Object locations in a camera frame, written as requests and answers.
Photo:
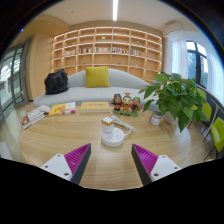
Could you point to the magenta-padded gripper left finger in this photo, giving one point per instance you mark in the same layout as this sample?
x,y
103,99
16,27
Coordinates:
x,y
78,158

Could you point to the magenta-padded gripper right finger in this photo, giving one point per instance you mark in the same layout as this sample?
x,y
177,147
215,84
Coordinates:
x,y
145,160

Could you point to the white charger with gold band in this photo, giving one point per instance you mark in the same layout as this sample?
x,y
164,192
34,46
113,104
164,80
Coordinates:
x,y
107,125

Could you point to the round white power strip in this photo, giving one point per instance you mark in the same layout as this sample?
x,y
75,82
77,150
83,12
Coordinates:
x,y
113,140

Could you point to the small white printed cup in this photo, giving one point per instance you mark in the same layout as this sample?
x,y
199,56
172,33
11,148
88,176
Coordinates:
x,y
156,119

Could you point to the white plant pot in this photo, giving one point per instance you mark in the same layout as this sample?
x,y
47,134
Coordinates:
x,y
170,119

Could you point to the yellow and white book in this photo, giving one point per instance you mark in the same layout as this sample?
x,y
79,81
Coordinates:
x,y
60,109

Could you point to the yellow hardcover book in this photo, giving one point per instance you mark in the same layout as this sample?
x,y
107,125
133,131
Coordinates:
x,y
94,107

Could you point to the three-figure figurine set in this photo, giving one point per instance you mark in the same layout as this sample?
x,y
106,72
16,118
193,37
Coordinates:
x,y
126,105

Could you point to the red and white magazine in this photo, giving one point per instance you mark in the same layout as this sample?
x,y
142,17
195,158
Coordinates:
x,y
33,117

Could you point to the light grey curved sofa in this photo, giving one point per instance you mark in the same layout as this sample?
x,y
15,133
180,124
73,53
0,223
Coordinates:
x,y
83,93

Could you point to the green leafy plant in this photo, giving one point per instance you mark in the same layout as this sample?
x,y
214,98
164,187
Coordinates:
x,y
175,95

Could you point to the black backpack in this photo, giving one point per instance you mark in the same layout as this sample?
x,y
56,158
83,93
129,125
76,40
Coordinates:
x,y
56,82

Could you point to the yellow cushion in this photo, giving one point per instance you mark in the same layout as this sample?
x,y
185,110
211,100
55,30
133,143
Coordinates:
x,y
97,76

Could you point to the white sheer curtain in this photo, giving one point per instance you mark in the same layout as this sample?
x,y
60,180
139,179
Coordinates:
x,y
216,76
179,58

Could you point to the black-framed window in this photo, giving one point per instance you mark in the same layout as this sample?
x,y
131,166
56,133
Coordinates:
x,y
196,63

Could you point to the long ceiling light strip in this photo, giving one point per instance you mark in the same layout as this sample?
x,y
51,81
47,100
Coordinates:
x,y
115,10

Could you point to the wooden wall shelf unit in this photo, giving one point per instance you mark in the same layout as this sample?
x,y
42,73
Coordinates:
x,y
106,60

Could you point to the glass door with dark frame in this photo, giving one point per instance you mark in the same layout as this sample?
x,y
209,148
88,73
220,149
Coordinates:
x,y
16,76

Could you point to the white wall air conditioner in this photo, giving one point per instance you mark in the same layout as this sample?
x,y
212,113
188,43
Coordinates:
x,y
174,27

